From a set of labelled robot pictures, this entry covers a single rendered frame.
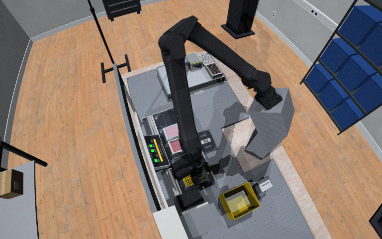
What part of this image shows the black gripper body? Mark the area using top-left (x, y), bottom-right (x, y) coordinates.
top-left (192, 166), bottom-right (207, 185)

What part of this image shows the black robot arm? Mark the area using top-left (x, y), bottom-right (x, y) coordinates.
top-left (158, 15), bottom-right (283, 180)

